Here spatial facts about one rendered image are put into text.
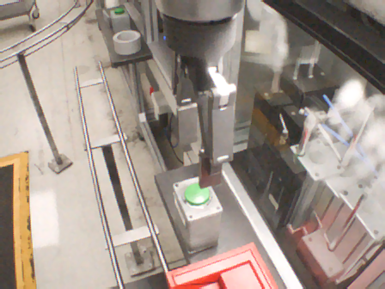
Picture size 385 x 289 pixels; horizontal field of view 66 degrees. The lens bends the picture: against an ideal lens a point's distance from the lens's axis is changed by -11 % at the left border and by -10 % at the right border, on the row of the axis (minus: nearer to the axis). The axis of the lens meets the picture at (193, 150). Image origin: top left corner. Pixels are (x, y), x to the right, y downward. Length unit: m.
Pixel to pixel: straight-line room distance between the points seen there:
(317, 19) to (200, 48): 0.12
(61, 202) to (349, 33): 1.81
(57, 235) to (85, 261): 0.23
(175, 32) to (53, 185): 1.77
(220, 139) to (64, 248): 1.48
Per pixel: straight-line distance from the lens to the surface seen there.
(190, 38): 0.32
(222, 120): 0.34
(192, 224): 0.53
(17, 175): 2.18
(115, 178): 1.08
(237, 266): 0.56
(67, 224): 1.83
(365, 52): 0.24
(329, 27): 0.26
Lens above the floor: 1.46
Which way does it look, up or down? 46 degrees down
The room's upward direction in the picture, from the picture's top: straight up
